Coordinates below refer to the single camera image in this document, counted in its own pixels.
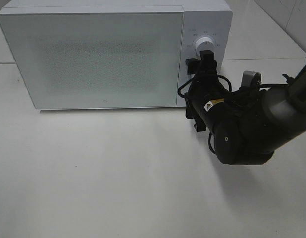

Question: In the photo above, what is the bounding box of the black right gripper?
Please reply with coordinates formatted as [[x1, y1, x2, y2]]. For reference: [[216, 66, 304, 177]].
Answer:
[[184, 50, 226, 132]]

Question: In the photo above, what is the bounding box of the white microwave door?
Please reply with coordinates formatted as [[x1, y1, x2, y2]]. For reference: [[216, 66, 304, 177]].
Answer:
[[0, 13, 183, 110]]

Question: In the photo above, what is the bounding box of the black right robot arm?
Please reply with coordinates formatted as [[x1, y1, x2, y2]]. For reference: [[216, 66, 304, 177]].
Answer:
[[178, 50, 306, 165]]

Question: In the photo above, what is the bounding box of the white upper microwave knob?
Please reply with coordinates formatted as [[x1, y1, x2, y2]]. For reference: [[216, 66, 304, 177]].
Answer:
[[195, 36, 214, 57]]

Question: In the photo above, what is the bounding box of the white adjacent table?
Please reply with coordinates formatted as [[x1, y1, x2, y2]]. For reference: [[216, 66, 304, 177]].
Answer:
[[217, 0, 306, 60]]

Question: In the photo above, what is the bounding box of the white microwave oven body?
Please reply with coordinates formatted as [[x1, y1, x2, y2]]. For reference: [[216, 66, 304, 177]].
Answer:
[[0, 0, 233, 109]]

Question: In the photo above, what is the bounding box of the black camera cable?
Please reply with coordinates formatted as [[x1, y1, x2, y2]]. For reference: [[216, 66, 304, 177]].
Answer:
[[177, 74, 292, 154]]

